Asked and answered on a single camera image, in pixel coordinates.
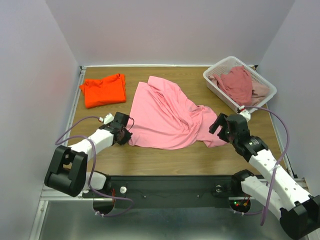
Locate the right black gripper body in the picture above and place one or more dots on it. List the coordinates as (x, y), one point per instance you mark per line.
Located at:
(222, 127)

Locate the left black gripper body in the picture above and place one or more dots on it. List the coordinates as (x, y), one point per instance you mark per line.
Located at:
(126, 137)

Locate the bright pink t shirt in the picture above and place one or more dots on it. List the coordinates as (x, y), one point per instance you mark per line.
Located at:
(164, 118)

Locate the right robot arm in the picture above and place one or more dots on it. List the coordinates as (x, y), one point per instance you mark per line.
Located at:
(296, 209)

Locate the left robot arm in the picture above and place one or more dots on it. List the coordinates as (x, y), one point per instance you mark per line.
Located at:
(67, 172)

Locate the folded orange t shirt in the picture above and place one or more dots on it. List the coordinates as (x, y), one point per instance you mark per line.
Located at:
(104, 91)

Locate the dusty rose t shirt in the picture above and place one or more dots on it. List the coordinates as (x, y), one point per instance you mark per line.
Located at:
(237, 84)

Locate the pale pink t shirt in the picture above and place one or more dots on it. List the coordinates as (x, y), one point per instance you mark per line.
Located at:
(259, 92)

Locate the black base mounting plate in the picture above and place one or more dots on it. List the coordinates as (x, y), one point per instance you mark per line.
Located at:
(180, 191)

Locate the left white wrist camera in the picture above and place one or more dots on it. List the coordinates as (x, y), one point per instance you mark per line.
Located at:
(107, 119)

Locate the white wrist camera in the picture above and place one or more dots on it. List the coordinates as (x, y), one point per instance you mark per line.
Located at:
(107, 119)
(244, 112)

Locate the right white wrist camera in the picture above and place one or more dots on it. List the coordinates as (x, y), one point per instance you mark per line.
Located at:
(244, 112)

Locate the aluminium frame rail left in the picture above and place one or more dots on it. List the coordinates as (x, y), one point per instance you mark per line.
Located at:
(49, 194)

